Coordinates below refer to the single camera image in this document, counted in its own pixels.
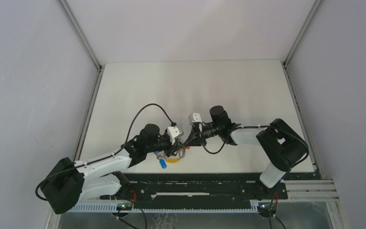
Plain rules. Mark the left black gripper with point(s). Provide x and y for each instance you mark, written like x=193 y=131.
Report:
x=172 y=149

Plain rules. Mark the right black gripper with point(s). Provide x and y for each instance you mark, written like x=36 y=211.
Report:
x=195 y=139

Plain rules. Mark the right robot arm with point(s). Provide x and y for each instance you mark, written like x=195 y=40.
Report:
x=284 y=148

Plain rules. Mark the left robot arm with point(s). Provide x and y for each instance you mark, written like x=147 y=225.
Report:
x=71 y=182

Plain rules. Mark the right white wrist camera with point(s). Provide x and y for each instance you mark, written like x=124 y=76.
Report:
x=194 y=118

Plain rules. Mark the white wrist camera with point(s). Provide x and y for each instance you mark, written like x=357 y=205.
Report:
x=194 y=118
x=174 y=133

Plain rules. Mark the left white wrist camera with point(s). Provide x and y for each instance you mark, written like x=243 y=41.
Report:
x=174 y=133

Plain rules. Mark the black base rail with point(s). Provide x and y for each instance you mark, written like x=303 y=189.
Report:
x=214 y=191

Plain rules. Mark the left aluminium frame post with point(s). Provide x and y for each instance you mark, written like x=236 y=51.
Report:
x=71 y=18

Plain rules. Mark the aluminium frame post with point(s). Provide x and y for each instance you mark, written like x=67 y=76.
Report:
x=302 y=32
x=71 y=18

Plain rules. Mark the right aluminium frame post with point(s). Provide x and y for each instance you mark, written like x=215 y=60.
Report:
x=302 y=32

